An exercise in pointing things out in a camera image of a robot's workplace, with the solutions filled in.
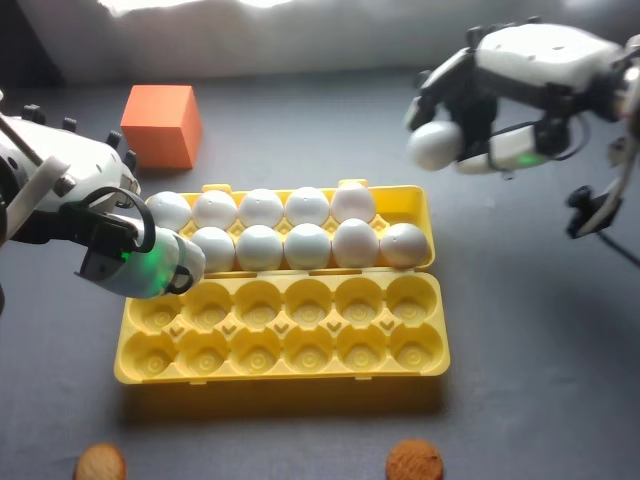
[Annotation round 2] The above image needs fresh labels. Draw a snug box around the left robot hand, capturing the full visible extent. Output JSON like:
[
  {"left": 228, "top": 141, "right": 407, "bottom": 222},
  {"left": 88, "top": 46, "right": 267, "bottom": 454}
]
[{"left": 0, "top": 103, "right": 207, "bottom": 301}]

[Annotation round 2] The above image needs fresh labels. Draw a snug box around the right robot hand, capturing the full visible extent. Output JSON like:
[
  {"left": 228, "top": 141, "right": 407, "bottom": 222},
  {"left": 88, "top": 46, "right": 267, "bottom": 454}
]
[{"left": 402, "top": 16, "right": 627, "bottom": 177}]

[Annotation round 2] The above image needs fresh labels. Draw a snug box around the white plastic egg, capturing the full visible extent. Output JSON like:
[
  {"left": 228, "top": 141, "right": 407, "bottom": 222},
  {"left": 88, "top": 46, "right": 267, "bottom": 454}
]
[
  {"left": 189, "top": 226, "right": 237, "bottom": 274},
  {"left": 283, "top": 222, "right": 333, "bottom": 270},
  {"left": 406, "top": 119, "right": 462, "bottom": 172},
  {"left": 237, "top": 187, "right": 286, "bottom": 229},
  {"left": 331, "top": 218, "right": 380, "bottom": 268},
  {"left": 379, "top": 222, "right": 430, "bottom": 269},
  {"left": 146, "top": 191, "right": 194, "bottom": 234},
  {"left": 192, "top": 189, "right": 239, "bottom": 229},
  {"left": 330, "top": 181, "right": 377, "bottom": 225},
  {"left": 235, "top": 224, "right": 285, "bottom": 272},
  {"left": 284, "top": 186, "right": 332, "bottom": 226}
]

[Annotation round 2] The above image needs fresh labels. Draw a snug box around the yellow egg carton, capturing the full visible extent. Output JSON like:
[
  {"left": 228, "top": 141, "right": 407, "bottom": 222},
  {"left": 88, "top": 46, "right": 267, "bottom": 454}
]
[{"left": 114, "top": 179, "right": 452, "bottom": 387}]

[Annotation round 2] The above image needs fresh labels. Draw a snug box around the orange cube block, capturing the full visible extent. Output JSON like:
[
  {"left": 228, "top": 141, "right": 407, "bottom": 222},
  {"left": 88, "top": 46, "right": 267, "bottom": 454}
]
[{"left": 120, "top": 84, "right": 204, "bottom": 172}]

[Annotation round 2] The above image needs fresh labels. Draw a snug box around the white backdrop sheet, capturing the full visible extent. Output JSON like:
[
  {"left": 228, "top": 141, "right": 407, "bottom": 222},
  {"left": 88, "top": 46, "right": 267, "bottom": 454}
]
[{"left": 29, "top": 0, "right": 640, "bottom": 89}]

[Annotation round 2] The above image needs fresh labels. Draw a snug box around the grey table cloth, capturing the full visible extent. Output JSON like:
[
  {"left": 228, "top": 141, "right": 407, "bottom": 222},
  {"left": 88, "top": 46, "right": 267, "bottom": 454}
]
[{"left": 0, "top": 64, "right": 640, "bottom": 480}]

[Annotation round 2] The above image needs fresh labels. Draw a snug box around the round brown biscuit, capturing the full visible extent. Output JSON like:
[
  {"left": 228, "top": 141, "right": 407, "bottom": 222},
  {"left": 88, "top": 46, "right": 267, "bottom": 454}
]
[
  {"left": 74, "top": 442, "right": 127, "bottom": 480},
  {"left": 385, "top": 438, "right": 445, "bottom": 480}
]

